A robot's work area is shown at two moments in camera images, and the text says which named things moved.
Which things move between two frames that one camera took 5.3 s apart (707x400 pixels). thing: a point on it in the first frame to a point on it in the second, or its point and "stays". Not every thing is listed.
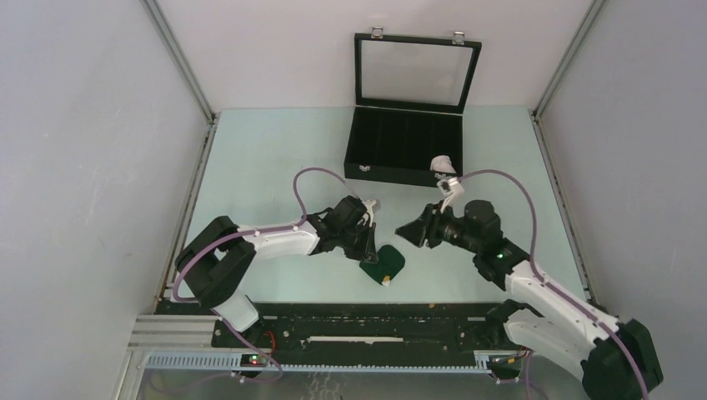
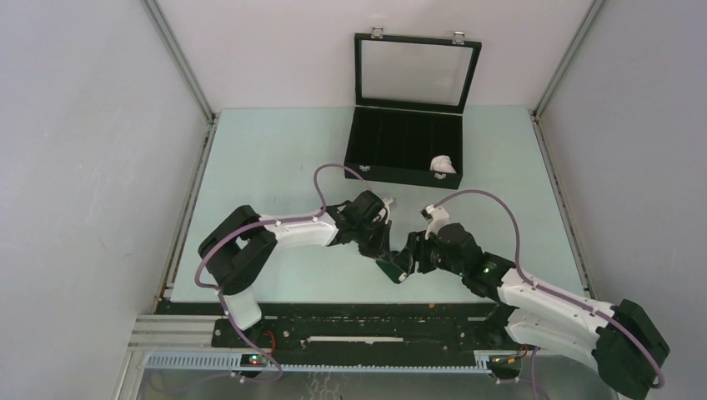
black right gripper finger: [432, 227] to [405, 259]
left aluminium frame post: [178, 57] stays
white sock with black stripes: [442, 163] stays
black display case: [410, 92] stays
